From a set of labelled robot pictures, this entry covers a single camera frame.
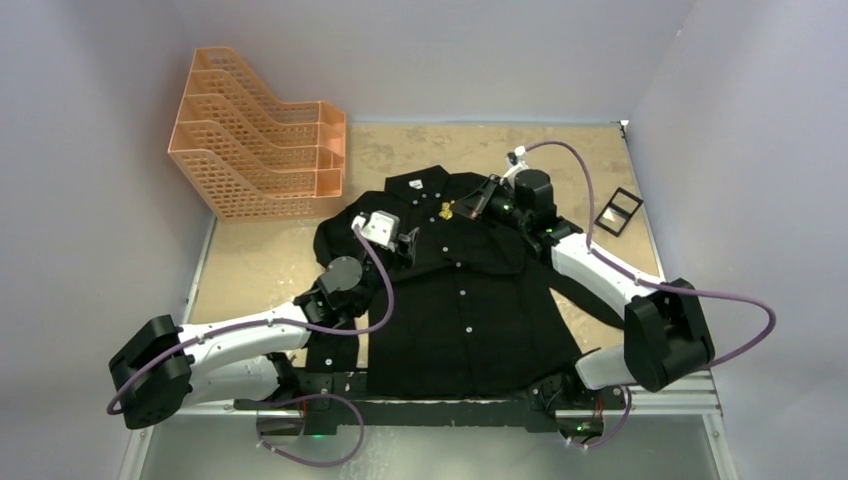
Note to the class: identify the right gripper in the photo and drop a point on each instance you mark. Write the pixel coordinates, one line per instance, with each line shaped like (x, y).
(478, 205)

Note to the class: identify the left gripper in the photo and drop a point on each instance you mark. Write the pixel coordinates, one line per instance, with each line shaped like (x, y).
(405, 242)

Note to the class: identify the gold leaf brooch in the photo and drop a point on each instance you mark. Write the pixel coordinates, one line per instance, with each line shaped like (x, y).
(446, 210)

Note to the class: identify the black button-up shirt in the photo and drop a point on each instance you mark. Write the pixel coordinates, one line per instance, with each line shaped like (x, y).
(476, 314)

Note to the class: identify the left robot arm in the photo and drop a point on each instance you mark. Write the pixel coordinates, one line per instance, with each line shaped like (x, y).
(165, 367)

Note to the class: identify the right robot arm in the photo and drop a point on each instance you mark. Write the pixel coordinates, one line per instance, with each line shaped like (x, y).
(666, 336)

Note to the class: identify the orange plastic file organizer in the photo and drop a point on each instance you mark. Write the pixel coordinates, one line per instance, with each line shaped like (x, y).
(251, 156)

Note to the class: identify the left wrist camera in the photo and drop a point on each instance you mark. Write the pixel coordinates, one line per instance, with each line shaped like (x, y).
(379, 228)

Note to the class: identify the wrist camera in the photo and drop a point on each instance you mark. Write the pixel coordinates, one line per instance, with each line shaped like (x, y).
(379, 228)
(515, 160)

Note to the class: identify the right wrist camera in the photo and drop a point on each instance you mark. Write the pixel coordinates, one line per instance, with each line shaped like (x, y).
(515, 160)

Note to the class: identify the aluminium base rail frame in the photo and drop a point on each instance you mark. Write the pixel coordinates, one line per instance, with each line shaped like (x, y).
(317, 404)

